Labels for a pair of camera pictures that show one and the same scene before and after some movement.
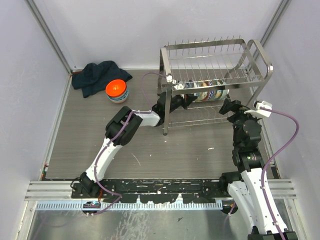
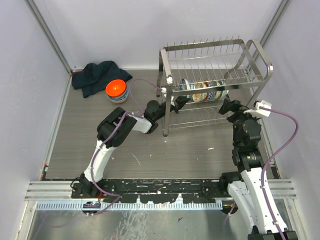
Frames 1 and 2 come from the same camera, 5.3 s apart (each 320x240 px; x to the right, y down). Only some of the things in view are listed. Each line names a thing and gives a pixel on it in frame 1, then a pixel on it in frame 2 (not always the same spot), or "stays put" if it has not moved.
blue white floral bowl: x=119 y=99 stays put
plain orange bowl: x=115 y=88 stays put
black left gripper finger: x=188 y=99 → x=180 y=102
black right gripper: x=230 y=105 stays put
